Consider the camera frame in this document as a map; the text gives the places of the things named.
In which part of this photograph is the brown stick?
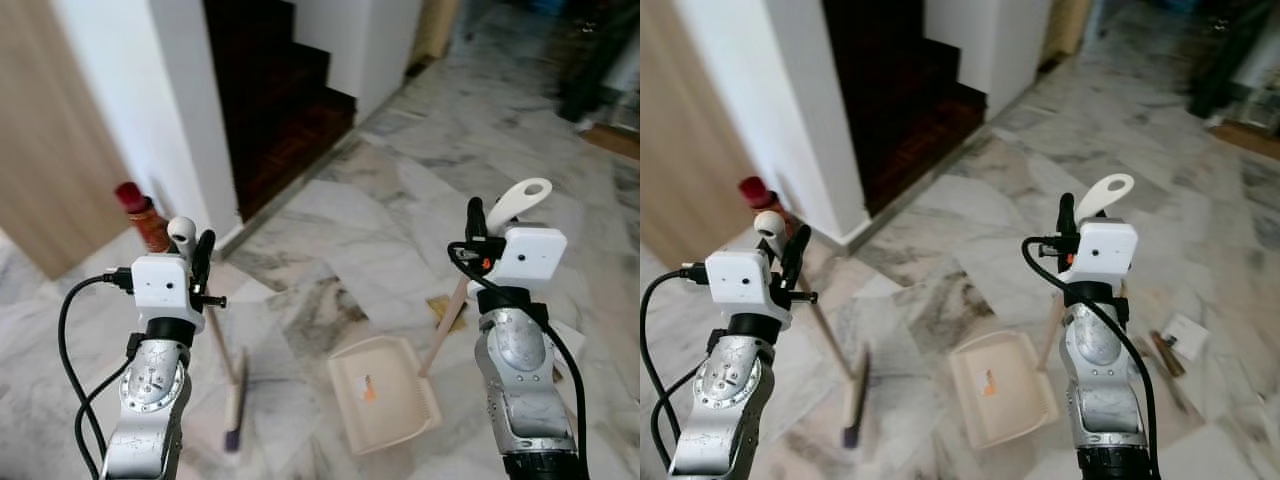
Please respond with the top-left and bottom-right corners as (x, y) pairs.
(1148, 330), (1187, 379)

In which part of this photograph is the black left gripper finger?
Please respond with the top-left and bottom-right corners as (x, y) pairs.
(783, 225), (812, 289)
(193, 230), (217, 291)

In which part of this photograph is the short black left arm cable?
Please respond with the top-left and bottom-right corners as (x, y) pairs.
(650, 335), (723, 471)
(74, 335), (143, 480)

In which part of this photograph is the broom with cream handle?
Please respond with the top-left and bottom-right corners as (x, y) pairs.
(166, 215), (249, 453)
(752, 210), (873, 449)

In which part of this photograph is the long black left arm cable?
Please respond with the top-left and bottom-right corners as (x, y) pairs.
(57, 266), (136, 480)
(640, 262), (713, 473)

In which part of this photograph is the white card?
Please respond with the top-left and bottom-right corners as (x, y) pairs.
(1163, 313), (1209, 363)
(548, 318), (591, 353)

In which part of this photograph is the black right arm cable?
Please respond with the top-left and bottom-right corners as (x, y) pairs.
(446, 240), (591, 480)
(1020, 235), (1163, 480)

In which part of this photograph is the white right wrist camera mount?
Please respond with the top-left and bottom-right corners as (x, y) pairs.
(1072, 220), (1141, 286)
(487, 226), (568, 293)

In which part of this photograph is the red-capped brown bottle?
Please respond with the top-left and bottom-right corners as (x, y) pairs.
(738, 176), (796, 241)
(113, 181), (173, 254)

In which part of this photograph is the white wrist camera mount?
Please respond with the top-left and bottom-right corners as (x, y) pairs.
(487, 226), (568, 293)
(1072, 220), (1141, 286)
(131, 253), (206, 321)
(705, 250), (791, 328)

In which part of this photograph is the dark wooden staircase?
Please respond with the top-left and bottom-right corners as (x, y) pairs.
(822, 0), (989, 216)
(205, 0), (358, 223)

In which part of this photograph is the light wood cabinet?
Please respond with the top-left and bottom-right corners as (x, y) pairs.
(1040, 0), (1096, 69)
(410, 0), (463, 66)

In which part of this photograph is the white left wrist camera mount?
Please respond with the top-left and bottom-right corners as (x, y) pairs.
(131, 253), (206, 321)
(705, 250), (791, 328)

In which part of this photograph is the brown wood panel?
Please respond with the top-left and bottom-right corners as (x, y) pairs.
(640, 0), (746, 269)
(0, 0), (134, 281)

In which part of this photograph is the brown paper scrap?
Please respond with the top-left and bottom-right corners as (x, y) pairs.
(427, 295), (468, 333)

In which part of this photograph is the cream long-handled dustpan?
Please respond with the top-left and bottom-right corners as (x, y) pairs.
(948, 173), (1136, 449)
(328, 178), (554, 456)

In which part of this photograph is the brown wooden board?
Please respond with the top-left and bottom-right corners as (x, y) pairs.
(580, 122), (641, 161)
(1205, 120), (1280, 161)

